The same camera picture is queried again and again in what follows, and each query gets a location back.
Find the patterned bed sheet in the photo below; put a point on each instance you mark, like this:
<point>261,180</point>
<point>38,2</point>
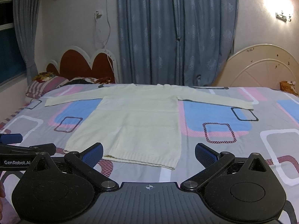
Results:
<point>271,129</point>

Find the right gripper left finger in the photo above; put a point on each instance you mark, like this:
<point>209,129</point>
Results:
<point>83,163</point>

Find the cream round headboard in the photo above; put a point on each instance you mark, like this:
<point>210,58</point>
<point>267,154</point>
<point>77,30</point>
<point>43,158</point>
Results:
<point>262,65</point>

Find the wall lamp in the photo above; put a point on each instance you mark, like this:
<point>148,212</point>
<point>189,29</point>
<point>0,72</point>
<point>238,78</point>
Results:
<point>285,17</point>

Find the striped pink pillow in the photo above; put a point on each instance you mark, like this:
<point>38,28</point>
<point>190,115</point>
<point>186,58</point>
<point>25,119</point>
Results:
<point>36,89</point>

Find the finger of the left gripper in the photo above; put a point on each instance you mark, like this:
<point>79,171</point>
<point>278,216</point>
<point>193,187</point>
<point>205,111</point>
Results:
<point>11,138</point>
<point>50,148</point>

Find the dark floral blanket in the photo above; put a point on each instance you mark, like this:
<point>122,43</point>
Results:
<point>88,80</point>

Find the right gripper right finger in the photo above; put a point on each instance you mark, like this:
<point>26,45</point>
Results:
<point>215,164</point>

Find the grey window curtain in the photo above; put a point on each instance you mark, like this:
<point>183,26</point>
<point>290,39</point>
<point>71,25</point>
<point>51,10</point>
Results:
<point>25,14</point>

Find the red heart-shaped headboard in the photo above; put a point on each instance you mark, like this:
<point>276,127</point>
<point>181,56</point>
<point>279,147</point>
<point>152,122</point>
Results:
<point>75,62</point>

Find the blue curtain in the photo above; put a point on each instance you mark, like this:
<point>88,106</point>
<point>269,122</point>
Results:
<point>181,42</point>

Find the person's left hand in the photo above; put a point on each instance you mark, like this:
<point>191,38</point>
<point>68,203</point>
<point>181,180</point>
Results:
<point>2,196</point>

